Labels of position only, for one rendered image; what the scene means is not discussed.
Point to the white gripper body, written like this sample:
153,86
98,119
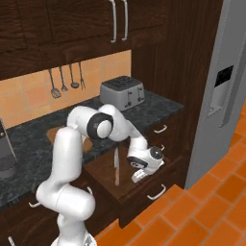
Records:
144,173

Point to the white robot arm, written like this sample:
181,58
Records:
67,153

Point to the dark wooden open drawer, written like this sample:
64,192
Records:
105,176

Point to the dark wooden drawer front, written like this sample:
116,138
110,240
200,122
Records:
171,128

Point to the grey metal toaster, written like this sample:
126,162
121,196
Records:
121,93

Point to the grey fridge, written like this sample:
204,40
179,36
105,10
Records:
205,112

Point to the grey hanging fork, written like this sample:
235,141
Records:
82,84

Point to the grey hanging ladle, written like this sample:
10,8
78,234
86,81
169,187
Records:
74,84

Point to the grey hanging spatula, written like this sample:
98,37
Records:
63,86

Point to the grey slotted spatula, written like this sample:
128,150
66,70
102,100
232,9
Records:
55,92

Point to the dark wooden tall panel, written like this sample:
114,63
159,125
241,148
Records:
179,54

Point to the grey countertop appliance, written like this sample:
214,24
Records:
6,157

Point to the dark wooden cupboard door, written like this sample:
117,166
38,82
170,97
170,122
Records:
80,19
11,22
147,12

